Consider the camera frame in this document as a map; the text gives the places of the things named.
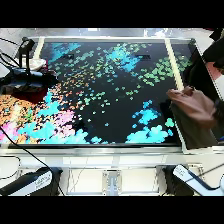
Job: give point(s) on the brown garment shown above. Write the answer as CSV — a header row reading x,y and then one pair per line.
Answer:
x,y
195,103

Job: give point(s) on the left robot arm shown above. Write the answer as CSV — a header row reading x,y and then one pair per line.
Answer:
x,y
26,80

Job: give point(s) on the red garment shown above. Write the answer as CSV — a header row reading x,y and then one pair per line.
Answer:
x,y
26,96

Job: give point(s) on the white garment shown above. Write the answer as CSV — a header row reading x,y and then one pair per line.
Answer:
x,y
38,64

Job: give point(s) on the heap of clothes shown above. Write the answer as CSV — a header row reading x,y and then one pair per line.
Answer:
x,y
213,50

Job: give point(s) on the silver frame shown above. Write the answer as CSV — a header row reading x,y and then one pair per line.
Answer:
x,y
111,159

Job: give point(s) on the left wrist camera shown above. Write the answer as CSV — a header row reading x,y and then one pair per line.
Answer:
x,y
26,46

